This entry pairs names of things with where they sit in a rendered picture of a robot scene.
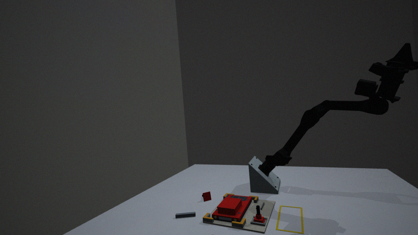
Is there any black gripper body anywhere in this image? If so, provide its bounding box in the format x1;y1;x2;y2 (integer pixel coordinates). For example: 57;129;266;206
374;61;418;87

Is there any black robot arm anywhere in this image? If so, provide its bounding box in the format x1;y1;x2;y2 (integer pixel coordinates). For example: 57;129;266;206
258;79;400;176

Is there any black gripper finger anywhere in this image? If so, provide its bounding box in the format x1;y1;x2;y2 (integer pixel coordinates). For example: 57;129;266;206
386;43;410;65
408;45;414;64

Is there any red toy car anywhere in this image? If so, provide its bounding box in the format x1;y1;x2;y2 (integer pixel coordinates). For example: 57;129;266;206
212;195;252;222

